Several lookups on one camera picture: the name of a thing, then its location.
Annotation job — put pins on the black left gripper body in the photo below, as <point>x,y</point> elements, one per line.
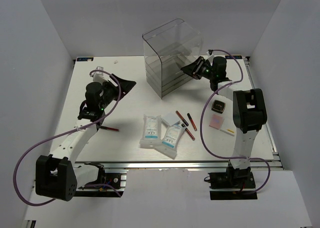
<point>110,92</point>

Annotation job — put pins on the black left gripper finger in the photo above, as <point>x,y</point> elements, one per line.
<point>125,85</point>
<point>121,92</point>

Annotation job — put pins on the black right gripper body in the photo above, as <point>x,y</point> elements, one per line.
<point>205,71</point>

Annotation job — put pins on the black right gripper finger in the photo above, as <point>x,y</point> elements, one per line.
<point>193,75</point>
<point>193,68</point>

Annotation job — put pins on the clear acrylic organizer with drawers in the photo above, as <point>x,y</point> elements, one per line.
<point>168,48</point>

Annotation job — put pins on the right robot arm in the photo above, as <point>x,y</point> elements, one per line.
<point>248,106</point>

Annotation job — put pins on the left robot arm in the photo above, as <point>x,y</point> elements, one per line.
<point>56,175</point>

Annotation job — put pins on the pink makeup packet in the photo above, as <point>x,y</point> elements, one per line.
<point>216,121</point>

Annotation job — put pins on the blue label sticker right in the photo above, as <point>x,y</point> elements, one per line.
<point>232,57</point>

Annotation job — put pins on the blue label sticker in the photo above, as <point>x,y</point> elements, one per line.
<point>84,59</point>
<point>232,57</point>

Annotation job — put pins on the red lip gloss far left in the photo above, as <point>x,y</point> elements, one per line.
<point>109,128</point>

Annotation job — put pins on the black gold-edged compact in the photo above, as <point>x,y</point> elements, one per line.
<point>218,106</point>

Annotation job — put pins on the red lip gloss tube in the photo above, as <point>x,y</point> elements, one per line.
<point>192,121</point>

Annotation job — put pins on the dark lip gloss tube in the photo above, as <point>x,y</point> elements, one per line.
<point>182,118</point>

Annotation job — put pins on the blue label sticker left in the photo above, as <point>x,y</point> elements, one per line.
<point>84,59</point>

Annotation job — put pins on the white square pad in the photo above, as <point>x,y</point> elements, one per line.
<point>170,119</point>

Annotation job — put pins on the red lip gloss near pad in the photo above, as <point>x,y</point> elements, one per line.
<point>190,134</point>

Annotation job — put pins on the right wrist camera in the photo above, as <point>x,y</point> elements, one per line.
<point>210,54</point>

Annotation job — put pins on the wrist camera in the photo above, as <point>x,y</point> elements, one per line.
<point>210,54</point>
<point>98,71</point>

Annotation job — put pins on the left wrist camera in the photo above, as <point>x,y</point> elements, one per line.
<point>98,71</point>

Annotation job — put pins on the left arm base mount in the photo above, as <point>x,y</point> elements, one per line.
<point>105,183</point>

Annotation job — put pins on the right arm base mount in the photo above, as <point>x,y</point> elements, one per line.
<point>232,184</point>

